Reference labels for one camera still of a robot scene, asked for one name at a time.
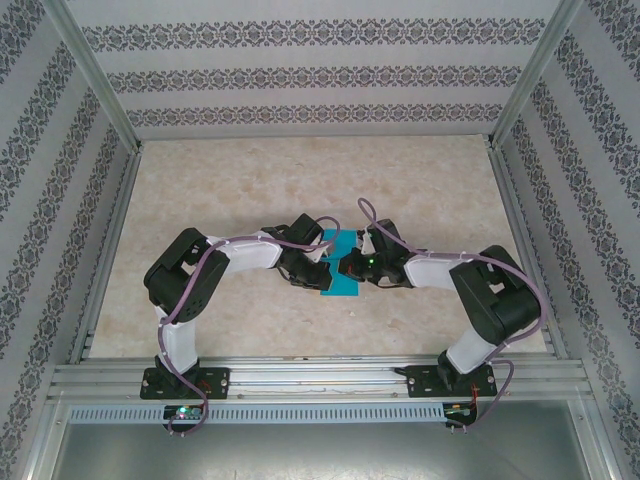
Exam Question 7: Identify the aluminium right frame post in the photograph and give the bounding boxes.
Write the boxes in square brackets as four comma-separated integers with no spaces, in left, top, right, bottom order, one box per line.
[485,0,585,150]

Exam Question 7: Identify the aluminium left frame post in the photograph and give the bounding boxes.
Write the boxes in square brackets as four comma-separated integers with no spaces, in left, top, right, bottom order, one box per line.
[42,0,145,152]

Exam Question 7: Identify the right controller board with lights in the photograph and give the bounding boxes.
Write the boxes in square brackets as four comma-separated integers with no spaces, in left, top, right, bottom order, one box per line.
[444,402,479,426]

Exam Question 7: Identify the grey slotted cable duct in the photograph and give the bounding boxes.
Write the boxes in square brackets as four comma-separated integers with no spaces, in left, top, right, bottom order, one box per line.
[67,403,446,424]

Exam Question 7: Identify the left controller board with lights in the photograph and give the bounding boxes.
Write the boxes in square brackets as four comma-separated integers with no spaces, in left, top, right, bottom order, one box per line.
[162,403,206,426]

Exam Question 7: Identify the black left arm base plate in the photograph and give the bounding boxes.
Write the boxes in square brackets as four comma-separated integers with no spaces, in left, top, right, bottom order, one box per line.
[140,367,231,401]

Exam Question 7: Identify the controller board with lights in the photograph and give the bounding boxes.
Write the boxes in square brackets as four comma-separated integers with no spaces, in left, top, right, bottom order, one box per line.
[444,402,479,426]
[162,403,206,426]

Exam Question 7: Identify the blue paper sheet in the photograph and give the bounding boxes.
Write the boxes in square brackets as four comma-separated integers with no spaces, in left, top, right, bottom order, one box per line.
[318,228,362,299]

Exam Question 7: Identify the long aluminium mounting rail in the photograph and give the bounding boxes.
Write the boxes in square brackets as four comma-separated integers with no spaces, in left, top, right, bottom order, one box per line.
[48,354,591,401]

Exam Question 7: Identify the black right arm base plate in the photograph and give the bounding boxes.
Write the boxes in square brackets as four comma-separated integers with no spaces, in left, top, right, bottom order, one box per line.
[407,363,499,399]

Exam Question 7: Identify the grey metal sheet tray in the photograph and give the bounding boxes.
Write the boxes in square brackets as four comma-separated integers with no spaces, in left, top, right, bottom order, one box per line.
[24,399,616,480]

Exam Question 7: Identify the aluminium right side rail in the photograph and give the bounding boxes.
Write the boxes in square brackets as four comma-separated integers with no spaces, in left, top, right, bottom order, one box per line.
[487,147,571,359]

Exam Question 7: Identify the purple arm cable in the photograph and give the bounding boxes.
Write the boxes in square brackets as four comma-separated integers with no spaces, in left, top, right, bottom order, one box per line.
[355,198,546,434]
[157,214,341,437]

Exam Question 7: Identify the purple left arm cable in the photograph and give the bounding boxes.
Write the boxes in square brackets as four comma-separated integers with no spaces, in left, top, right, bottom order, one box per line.
[157,214,341,437]

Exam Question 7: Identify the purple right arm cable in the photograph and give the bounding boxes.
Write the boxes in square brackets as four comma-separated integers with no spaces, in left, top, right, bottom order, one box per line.
[355,198,546,434]

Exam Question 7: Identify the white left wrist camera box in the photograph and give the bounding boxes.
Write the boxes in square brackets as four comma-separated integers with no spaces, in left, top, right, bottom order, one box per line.
[307,239,337,262]

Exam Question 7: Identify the aluminium frame post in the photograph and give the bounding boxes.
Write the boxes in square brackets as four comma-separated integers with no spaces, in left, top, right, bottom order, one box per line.
[485,0,585,150]
[42,0,145,152]

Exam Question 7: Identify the aluminium left side rail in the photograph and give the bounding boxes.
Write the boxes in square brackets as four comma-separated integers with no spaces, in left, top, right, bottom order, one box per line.
[67,149,144,364]

